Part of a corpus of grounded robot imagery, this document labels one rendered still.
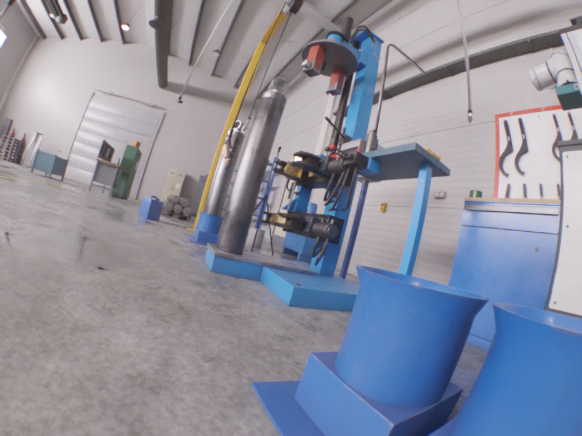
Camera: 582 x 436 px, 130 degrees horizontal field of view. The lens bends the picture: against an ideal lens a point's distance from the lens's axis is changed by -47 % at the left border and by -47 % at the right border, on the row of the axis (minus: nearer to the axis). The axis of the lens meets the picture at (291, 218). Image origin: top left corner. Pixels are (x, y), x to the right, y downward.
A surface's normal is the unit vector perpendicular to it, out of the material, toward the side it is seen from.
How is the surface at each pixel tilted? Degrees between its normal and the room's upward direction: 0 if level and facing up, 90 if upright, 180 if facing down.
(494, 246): 90
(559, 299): 90
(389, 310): 90
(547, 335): 116
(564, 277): 90
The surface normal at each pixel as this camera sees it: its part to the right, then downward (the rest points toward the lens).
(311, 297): 0.43, 0.06
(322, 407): -0.87, -0.26
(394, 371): -0.48, -0.18
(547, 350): -0.95, 0.19
